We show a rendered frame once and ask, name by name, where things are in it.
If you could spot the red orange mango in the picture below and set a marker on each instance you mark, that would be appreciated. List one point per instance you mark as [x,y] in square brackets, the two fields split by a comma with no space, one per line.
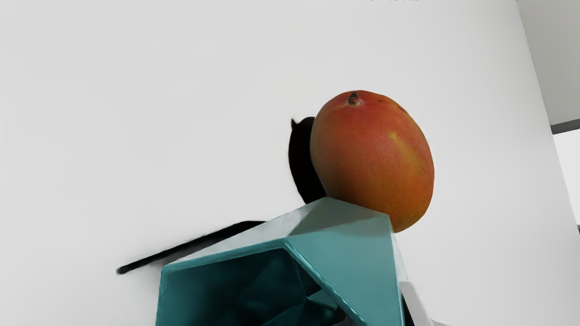
[371,158]

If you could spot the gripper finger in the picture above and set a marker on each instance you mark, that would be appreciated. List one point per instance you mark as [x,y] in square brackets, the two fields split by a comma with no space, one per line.
[419,310]

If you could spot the teal faceted mug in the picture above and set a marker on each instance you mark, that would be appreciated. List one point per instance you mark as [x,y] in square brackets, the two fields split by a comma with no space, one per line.
[344,253]

